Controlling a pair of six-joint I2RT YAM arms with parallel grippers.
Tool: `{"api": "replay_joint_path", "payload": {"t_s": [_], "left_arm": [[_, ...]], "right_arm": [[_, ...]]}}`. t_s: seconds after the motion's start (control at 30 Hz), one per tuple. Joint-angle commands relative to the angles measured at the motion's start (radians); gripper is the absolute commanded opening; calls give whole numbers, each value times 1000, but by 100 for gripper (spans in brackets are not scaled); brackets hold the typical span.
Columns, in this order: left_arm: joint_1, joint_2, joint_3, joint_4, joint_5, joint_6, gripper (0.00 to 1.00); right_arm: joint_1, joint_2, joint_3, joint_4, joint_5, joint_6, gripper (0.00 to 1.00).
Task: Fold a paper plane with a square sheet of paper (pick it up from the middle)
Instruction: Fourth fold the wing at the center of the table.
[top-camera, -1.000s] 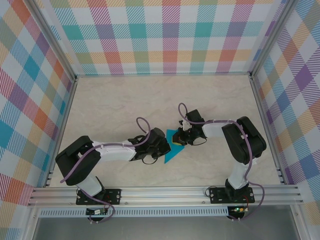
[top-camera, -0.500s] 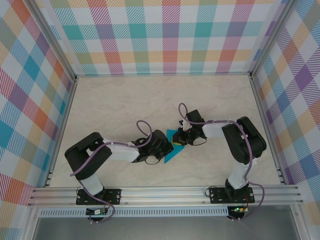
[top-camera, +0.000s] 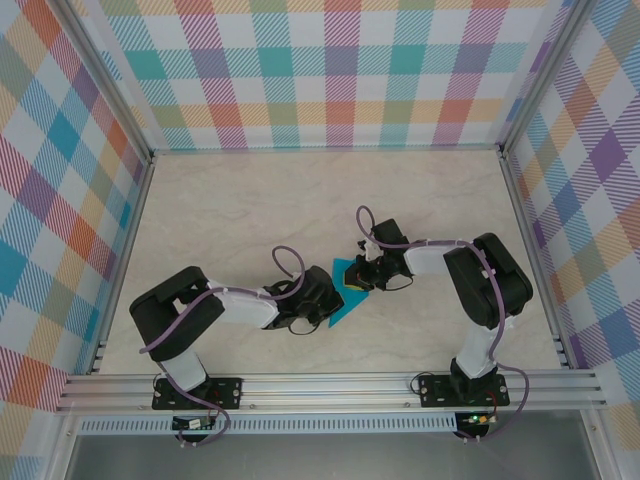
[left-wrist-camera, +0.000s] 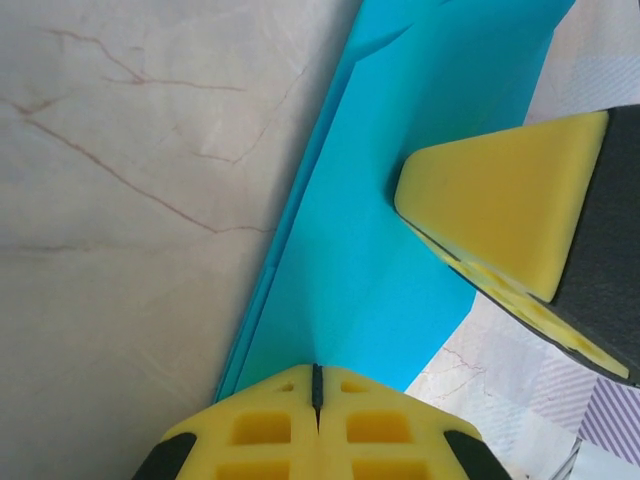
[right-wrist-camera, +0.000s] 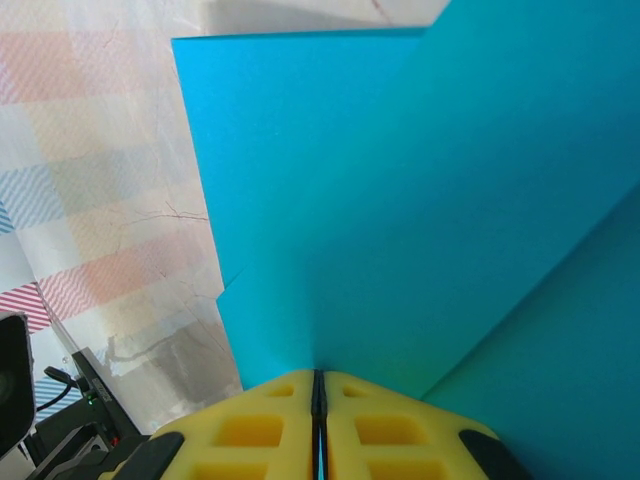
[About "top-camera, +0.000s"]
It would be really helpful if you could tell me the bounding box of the blue cloth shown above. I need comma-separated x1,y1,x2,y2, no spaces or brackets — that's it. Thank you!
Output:
327,257,372,330

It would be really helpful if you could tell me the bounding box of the grey metal shelf panel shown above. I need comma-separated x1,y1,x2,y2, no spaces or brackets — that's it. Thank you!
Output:
64,432,601,480

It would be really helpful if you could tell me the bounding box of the small circuit board with label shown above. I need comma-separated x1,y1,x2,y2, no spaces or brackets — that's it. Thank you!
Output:
171,414,217,432

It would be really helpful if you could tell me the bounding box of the small circuit board green light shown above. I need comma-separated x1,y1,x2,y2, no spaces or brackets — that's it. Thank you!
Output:
459,412,496,429

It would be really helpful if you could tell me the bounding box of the thin black right gripper cable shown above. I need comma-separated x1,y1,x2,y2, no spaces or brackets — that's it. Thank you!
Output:
382,273,416,292

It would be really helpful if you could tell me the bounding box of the long aluminium mounting rail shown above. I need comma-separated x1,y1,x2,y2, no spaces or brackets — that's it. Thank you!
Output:
55,369,609,414

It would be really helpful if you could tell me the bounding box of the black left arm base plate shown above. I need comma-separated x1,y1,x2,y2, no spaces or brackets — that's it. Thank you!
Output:
151,375,245,412

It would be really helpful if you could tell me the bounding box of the slotted grey cable duct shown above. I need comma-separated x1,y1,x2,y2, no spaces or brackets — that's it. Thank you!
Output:
77,412,459,435

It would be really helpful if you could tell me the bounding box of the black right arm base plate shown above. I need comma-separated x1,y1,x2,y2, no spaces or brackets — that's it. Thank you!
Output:
417,373,510,409

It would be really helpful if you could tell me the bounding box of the aluminium frame floor rail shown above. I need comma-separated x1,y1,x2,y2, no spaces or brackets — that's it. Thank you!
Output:
87,154,157,376
499,152,574,371

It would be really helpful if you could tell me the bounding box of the black round cable mount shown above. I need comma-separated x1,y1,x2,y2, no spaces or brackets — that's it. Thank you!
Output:
452,427,501,445
174,429,211,449

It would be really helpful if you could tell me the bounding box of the aluminium frame post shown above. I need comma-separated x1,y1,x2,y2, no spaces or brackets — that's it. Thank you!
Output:
52,0,156,164
497,0,601,159

